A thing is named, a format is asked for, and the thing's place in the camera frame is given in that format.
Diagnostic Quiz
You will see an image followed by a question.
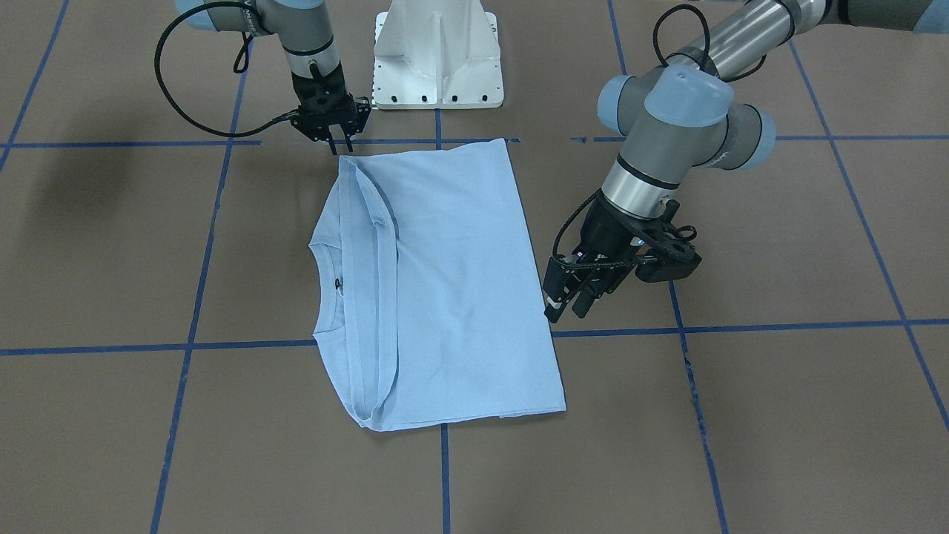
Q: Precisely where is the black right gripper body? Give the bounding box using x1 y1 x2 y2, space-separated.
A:
289 64 371 141

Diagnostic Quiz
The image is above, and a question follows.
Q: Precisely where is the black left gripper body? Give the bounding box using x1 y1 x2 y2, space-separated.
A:
573 195 702 293

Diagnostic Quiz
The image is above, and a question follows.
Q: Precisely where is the light blue t-shirt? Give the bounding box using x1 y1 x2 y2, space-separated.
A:
309 139 566 432

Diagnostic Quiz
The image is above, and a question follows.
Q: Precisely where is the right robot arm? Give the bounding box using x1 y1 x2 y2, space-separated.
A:
153 1 371 154

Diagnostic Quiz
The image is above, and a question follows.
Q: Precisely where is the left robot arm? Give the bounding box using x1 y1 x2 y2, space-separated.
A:
542 1 947 323

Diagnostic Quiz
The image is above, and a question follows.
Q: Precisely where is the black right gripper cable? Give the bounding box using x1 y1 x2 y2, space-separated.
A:
153 1 301 139

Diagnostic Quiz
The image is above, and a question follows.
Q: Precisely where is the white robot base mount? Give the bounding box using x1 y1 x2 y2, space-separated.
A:
371 1 505 111

